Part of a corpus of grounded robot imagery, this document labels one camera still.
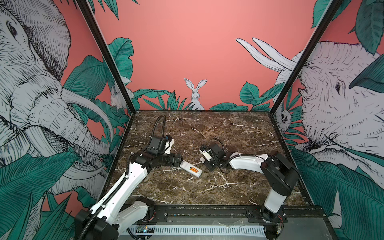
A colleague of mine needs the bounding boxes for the white remote control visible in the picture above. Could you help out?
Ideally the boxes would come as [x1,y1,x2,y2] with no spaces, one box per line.
[180,161,203,178]

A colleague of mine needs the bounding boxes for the orange battery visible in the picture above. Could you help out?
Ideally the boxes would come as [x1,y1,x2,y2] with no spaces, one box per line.
[190,167,199,174]

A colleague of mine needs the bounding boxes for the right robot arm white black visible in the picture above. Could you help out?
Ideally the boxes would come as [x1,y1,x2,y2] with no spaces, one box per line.
[200,143,300,223]

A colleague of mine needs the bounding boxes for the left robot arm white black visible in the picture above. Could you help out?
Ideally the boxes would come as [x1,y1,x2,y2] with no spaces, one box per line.
[75,136,183,240]

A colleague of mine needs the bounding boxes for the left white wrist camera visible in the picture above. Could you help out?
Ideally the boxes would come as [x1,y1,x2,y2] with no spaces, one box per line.
[165,135,175,155]

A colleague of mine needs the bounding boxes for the left black camera cable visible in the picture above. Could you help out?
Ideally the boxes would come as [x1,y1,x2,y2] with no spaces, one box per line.
[151,115,167,138]

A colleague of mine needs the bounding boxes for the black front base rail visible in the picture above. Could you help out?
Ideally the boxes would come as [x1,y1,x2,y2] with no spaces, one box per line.
[136,205,326,224]

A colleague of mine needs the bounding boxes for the white slotted cable duct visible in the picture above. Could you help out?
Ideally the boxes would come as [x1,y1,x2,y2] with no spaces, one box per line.
[129,225,266,237]

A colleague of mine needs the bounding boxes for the left black frame post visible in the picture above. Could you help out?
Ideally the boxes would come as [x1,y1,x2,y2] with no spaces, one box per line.
[76,0,136,114]

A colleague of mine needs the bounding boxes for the black frame post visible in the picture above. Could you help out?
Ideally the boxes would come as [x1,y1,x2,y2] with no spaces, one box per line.
[76,0,136,114]
[269,0,343,115]

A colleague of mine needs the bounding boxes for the right black frame post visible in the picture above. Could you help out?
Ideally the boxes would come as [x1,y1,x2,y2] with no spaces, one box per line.
[269,0,343,115]

